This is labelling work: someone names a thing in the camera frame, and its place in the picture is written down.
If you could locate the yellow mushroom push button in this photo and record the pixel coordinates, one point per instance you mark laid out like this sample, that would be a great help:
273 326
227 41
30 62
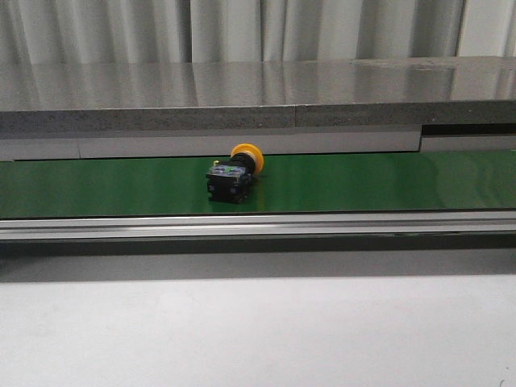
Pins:
230 180

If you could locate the grey conveyor back rail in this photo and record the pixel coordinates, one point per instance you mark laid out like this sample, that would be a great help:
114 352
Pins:
292 140

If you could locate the green conveyor belt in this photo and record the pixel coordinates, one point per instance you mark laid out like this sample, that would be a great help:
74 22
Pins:
288 184

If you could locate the aluminium conveyor front rail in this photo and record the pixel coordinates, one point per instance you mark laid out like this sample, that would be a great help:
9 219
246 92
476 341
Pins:
260 225

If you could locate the white pleated curtain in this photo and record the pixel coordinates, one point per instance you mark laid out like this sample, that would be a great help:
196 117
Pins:
87 32

